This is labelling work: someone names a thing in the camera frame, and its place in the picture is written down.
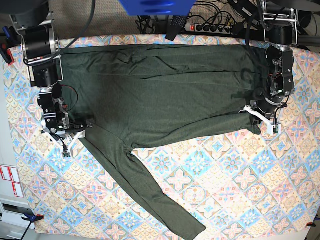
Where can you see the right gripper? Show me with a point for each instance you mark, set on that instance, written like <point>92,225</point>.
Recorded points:
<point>56,120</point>

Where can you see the orange clamp lower right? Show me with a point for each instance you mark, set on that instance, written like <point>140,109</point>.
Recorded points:
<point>311,224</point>

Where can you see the white power strip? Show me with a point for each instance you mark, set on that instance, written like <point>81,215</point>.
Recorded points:
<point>207,28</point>

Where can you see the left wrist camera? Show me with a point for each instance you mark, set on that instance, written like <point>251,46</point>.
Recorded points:
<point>276,129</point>

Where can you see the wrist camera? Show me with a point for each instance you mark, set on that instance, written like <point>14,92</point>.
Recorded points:
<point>276,129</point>
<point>66,154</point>

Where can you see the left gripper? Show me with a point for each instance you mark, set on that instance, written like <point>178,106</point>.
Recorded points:
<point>267,99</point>

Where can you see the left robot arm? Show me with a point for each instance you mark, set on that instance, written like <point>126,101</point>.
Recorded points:
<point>279,20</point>

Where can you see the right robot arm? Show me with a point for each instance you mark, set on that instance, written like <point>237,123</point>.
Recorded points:
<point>42,54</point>

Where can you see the blue orange clamp upper left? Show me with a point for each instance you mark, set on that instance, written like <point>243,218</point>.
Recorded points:
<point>5,51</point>

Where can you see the red white labels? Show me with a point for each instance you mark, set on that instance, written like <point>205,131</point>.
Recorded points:
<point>9,175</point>

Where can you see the black remote control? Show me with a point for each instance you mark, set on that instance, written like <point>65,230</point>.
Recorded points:
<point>177,23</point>

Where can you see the blue orange clamp lower left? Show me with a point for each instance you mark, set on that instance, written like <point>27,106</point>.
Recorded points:
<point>32,218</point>

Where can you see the colourful patterned tablecloth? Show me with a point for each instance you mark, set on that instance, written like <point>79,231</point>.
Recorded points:
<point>239,185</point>

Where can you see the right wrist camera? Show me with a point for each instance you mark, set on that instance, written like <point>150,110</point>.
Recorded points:
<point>66,154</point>

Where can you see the dark green long-sleeve shirt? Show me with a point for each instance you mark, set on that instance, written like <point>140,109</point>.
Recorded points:
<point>147,96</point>

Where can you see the blue box overhead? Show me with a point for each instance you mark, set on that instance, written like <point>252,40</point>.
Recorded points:
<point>157,7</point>

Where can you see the blue orange clamp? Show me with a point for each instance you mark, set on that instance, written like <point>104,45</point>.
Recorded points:
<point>32,218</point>
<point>5,51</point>

